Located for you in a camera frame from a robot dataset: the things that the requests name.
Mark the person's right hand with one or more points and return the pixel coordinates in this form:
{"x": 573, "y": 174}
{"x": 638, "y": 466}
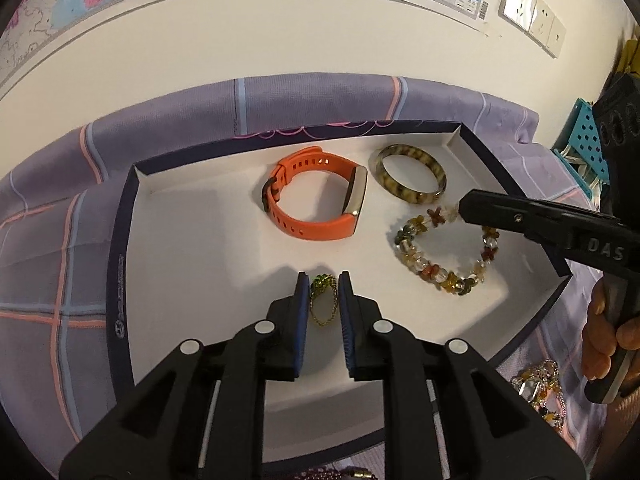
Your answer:
{"x": 595, "y": 340}

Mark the large white wall socket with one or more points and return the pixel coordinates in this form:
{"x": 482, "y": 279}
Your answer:
{"x": 517, "y": 0}

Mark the white tray with navy rim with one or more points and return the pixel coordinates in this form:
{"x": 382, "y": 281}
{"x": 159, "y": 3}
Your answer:
{"x": 200, "y": 260}

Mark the orange smart band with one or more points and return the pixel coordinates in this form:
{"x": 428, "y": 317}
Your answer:
{"x": 325, "y": 229}

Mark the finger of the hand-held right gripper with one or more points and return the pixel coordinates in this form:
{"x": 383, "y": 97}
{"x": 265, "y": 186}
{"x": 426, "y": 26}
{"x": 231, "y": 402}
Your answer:
{"x": 500, "y": 212}

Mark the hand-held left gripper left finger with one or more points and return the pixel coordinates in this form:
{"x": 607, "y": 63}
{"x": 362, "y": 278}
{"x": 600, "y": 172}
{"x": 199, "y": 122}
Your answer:
{"x": 300, "y": 310}

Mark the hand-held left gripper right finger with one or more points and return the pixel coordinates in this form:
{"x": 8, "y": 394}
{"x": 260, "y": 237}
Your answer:
{"x": 345, "y": 320}

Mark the purple plaid blanket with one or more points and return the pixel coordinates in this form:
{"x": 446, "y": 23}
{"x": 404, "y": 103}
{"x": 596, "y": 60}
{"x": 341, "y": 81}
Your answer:
{"x": 50, "y": 270}

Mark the yellow cloth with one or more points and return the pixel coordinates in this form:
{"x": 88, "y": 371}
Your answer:
{"x": 631, "y": 60}

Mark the blue perforated stool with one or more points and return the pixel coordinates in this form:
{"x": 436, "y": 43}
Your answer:
{"x": 582, "y": 135}

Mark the tortoiseshell bangle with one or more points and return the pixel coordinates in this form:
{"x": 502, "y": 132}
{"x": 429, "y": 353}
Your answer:
{"x": 378, "y": 172}

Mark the small white wall socket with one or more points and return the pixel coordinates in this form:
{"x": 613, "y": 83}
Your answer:
{"x": 541, "y": 20}
{"x": 555, "y": 37}

